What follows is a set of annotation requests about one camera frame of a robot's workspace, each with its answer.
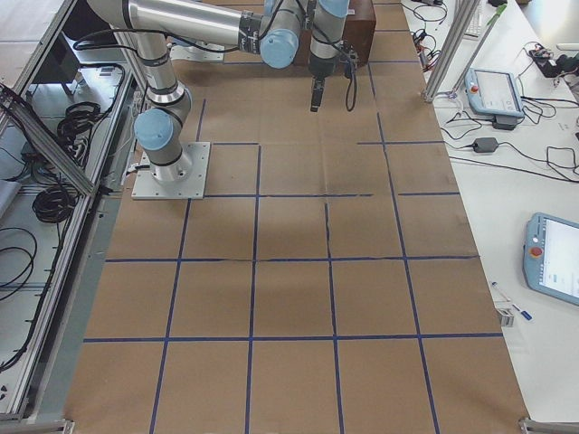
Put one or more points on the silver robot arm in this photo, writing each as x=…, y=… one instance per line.
x=273, y=35

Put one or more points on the brown paper table cover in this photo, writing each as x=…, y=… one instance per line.
x=327, y=283

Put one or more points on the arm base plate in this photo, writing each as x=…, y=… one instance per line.
x=185, y=179

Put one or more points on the blue teach pendant far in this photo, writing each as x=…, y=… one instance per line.
x=493, y=93

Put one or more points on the black power adapter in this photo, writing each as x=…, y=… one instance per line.
x=485, y=145

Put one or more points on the dark wooden drawer box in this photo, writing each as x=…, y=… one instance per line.
x=359, y=32

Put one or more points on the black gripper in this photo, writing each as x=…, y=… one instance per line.
x=320, y=68

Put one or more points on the aluminium frame post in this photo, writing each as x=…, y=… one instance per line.
x=464, y=13

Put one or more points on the blue teach pendant near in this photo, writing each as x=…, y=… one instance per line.
x=550, y=257

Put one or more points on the blue teach pendant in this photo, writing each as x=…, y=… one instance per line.
x=550, y=257
x=493, y=93

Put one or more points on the blue white pen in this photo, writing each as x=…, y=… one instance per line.
x=508, y=299

